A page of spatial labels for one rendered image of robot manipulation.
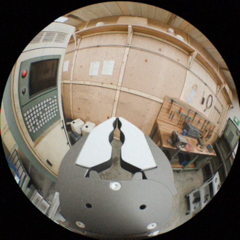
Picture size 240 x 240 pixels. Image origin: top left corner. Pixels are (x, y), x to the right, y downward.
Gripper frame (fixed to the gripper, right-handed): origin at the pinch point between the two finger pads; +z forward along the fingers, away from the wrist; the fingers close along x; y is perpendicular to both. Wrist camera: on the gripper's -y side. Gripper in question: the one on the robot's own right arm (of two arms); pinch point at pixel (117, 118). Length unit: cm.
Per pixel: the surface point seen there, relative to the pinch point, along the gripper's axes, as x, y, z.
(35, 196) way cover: -81, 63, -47
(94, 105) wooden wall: -51, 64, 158
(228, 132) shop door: 372, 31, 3
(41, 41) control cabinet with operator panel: -62, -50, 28
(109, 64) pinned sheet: -20, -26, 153
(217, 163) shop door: 347, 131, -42
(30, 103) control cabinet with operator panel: -66, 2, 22
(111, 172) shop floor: -7, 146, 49
